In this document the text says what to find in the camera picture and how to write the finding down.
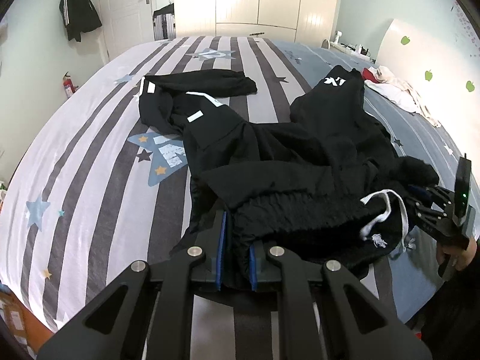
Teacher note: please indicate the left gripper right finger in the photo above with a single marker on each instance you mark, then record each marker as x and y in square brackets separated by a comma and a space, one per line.
[324, 312]

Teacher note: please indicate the black jacket hanging on wall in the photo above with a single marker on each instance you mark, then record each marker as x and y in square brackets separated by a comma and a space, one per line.
[79, 16]

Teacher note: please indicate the person right hand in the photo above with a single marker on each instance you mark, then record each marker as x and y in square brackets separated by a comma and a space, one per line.
[462, 258]

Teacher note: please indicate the red fire extinguisher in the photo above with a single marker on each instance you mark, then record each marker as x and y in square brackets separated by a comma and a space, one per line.
[69, 87]

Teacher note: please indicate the cream four-door wardrobe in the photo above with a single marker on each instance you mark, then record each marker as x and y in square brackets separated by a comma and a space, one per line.
[304, 21]

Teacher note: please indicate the white room door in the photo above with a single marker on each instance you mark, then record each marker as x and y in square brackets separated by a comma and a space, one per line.
[126, 24]

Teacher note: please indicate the white bedside table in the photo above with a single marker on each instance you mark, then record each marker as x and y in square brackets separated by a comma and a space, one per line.
[358, 51]

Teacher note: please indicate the wooden bed frame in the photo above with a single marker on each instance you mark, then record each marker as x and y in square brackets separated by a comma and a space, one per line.
[26, 328]

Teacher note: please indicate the striped star bed sheet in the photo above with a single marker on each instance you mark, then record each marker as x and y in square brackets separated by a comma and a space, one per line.
[98, 189]

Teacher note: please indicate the black clothes pile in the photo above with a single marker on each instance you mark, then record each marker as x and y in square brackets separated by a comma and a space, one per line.
[325, 184]

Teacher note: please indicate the white headboard apple stickers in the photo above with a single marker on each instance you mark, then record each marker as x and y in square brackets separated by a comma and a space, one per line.
[447, 81]

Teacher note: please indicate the white red garment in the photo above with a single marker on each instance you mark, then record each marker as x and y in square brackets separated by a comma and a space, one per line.
[398, 91]

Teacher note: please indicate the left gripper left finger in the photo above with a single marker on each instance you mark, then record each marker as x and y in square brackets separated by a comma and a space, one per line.
[146, 311]

